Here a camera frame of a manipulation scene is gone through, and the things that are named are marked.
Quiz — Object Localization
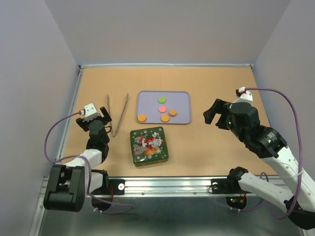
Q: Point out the metal tongs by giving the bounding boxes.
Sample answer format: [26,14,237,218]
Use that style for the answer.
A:
[106,93,130,138]

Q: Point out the gold tin lid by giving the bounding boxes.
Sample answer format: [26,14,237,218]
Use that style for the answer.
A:
[129,126,169,158]

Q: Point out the gold cookie tin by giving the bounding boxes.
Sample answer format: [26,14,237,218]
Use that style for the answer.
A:
[133,154,169,167]

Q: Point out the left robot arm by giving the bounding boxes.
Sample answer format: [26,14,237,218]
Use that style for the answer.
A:
[43,103,112,212]

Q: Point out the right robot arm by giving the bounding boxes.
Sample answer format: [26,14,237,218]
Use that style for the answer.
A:
[203,99,315,230]

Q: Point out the tan round cookie bottom-left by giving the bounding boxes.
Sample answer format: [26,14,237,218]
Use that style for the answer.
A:
[137,114,147,122]

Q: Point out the tan round cookie right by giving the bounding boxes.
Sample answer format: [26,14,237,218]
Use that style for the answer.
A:
[169,110,177,117]

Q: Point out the lavender plastic tray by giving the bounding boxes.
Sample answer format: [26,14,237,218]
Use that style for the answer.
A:
[135,90,192,124]

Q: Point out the tan round cookie bottom-middle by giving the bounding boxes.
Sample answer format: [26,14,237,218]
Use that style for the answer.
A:
[160,114,170,122]

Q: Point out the pink round cookie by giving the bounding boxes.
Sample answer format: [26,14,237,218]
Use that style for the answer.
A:
[158,106,167,113]

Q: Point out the green round cookie right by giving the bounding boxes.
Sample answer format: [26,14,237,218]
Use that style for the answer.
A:
[158,96,166,104]

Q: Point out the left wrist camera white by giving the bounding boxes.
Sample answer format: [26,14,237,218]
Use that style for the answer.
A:
[84,103,99,121]

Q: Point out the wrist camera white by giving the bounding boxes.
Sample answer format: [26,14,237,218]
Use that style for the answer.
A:
[84,103,99,121]
[233,87,253,104]

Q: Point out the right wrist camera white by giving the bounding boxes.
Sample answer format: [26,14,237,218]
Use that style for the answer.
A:
[233,87,253,104]

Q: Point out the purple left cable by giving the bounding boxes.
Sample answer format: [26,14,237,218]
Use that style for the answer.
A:
[43,111,135,215]

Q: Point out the aluminium frame rail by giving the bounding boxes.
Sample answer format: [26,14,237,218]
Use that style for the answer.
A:
[92,173,237,198]

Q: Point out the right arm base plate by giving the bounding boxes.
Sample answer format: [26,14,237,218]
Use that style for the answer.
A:
[205,178,252,194]

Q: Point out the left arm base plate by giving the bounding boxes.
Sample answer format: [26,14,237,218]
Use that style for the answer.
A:
[90,178,126,196]

